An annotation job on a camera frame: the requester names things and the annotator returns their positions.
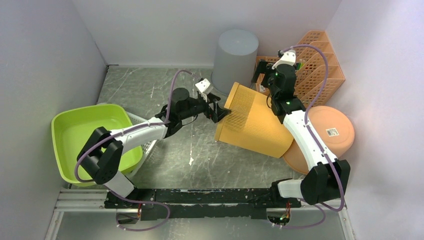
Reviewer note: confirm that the grey plastic bin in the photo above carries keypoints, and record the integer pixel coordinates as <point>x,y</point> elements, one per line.
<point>234,60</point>

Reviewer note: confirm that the aluminium rail frame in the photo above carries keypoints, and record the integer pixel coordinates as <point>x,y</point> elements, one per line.
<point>92,200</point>

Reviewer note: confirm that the green plastic basin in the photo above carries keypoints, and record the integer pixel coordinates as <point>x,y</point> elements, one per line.
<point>71,129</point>

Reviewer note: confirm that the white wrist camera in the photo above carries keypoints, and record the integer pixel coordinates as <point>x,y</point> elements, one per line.
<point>285,57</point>
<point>204,87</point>

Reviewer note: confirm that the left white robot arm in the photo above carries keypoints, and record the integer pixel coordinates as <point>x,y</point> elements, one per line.
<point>101,155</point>

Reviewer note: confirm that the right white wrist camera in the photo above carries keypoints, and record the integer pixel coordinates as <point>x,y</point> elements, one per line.
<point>285,57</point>

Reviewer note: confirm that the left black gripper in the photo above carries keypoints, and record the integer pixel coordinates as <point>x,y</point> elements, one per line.
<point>218,113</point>

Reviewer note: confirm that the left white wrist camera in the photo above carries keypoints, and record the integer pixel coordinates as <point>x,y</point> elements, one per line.
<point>204,87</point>

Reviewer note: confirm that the orange mesh file organizer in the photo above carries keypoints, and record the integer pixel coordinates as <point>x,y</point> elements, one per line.
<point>318,73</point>

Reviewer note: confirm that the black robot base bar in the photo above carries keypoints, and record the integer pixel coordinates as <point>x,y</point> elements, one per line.
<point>159,203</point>

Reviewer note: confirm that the orange plastic bucket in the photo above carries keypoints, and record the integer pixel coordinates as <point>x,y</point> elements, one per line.
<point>333,127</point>

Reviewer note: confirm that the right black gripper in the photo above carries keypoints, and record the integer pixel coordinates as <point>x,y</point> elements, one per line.
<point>263,67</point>

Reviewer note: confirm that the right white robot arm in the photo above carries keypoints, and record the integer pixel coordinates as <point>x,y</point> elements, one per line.
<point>327,176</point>

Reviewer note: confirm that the yellow mesh waste bin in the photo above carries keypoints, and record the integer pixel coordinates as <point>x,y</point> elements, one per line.
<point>251,124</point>

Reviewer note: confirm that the white plastic basket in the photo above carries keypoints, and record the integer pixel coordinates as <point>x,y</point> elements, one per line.
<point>147,147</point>

